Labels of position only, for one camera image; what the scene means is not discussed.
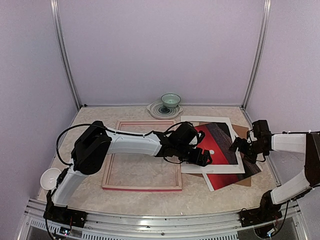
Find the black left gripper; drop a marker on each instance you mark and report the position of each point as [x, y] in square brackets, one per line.
[197, 160]

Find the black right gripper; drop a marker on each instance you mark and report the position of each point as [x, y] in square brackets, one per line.
[242, 148]

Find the red and dark photo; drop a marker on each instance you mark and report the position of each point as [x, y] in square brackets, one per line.
[218, 140]

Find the white photo mat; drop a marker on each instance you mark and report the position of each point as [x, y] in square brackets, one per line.
[214, 168]

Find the wooden picture frame red edge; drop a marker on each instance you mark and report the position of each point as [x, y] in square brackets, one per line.
[141, 173]

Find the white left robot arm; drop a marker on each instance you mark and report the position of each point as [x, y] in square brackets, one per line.
[97, 141]

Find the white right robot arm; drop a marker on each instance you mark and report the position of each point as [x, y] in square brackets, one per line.
[300, 150]

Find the brown backing board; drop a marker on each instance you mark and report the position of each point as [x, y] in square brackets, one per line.
[227, 166]

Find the green ceramic bowl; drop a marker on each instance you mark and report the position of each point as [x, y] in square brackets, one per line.
[170, 100]

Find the white plate green rings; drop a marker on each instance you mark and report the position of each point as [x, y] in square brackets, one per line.
[160, 112]

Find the white bowl orange outside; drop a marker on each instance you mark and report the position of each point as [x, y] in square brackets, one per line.
[48, 180]

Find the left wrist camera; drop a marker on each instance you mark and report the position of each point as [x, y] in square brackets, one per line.
[198, 138]

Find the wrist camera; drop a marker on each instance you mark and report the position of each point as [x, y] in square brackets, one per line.
[198, 138]
[260, 128]

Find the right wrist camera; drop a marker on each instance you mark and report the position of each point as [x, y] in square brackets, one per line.
[260, 128]

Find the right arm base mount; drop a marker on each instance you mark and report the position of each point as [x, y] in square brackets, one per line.
[260, 215]

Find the right aluminium corner post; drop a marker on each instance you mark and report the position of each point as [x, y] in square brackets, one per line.
[258, 53]

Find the aluminium corner post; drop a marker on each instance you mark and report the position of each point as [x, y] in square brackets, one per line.
[54, 5]
[258, 53]

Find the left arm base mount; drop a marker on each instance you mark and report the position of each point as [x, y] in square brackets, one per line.
[63, 214]

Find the left aluminium corner post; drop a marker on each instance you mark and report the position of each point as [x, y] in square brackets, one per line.
[54, 5]

